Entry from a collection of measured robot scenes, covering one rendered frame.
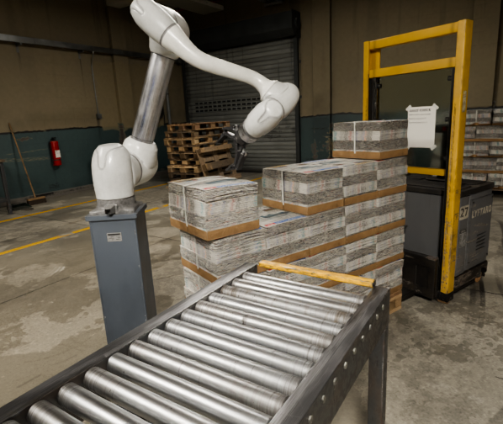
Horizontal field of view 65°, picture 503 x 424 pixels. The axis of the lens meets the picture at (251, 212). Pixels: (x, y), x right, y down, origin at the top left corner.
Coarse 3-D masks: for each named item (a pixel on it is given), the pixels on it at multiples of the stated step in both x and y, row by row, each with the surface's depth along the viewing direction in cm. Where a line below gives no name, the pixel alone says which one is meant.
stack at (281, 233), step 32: (288, 224) 200; (320, 224) 215; (352, 224) 231; (192, 256) 198; (224, 256) 180; (256, 256) 192; (320, 256) 218; (352, 256) 236; (192, 288) 206; (352, 288) 240
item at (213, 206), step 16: (192, 192) 177; (208, 192) 168; (224, 192) 173; (240, 192) 178; (256, 192) 183; (192, 208) 179; (208, 208) 170; (224, 208) 175; (240, 208) 180; (256, 208) 186; (192, 224) 182; (208, 224) 171; (224, 224) 176
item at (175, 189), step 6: (180, 180) 197; (186, 180) 196; (192, 180) 196; (198, 180) 196; (210, 180) 194; (168, 186) 196; (174, 186) 191; (180, 186) 186; (174, 192) 192; (180, 192) 186; (168, 198) 198; (174, 198) 193; (180, 198) 187; (168, 204) 199; (174, 204) 194; (180, 204) 189; (174, 210) 194; (180, 210) 189; (174, 216) 196; (180, 216) 190
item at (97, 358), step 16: (240, 272) 145; (256, 272) 152; (208, 288) 133; (176, 304) 122; (192, 304) 122; (160, 320) 113; (128, 336) 105; (144, 336) 106; (96, 352) 98; (112, 352) 98; (80, 368) 92; (48, 384) 87; (64, 384) 87; (80, 384) 91; (16, 400) 82; (32, 400) 82; (48, 400) 84; (0, 416) 78; (16, 416) 79
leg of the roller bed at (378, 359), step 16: (384, 336) 125; (384, 352) 127; (368, 368) 130; (384, 368) 129; (368, 384) 131; (384, 384) 131; (368, 400) 133; (384, 400) 133; (368, 416) 134; (384, 416) 135
